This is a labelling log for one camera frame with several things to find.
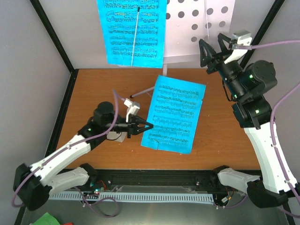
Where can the green paper sheet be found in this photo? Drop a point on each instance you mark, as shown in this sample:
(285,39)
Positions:
(46,219)

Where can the white tripod music stand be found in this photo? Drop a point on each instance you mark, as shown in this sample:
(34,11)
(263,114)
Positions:
(188,21)

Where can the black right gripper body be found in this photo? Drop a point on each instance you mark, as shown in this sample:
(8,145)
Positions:
(215,61)

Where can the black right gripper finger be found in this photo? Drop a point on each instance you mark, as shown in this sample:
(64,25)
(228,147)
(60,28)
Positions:
(206,53)
(225,43)

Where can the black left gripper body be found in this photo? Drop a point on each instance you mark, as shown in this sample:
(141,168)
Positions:
(131,125)

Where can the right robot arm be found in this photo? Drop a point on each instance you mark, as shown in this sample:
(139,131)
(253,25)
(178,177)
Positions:
(247,87)

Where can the black aluminium frame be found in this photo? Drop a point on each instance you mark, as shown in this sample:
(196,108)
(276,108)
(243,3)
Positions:
(74,72)

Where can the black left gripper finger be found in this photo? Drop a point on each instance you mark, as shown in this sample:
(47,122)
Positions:
(139,121)
(140,130)

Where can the blue sheet music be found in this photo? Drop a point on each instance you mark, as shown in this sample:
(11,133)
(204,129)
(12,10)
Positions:
(133,31)
(174,112)

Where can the white metronome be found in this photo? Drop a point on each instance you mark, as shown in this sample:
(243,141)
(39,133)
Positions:
(114,136)

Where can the light blue cable duct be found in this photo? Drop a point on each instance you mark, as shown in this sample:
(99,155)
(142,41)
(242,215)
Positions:
(151,197)

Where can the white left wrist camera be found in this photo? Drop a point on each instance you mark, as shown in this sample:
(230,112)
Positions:
(132,108)

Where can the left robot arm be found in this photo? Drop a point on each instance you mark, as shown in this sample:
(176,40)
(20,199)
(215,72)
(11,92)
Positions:
(36,183)

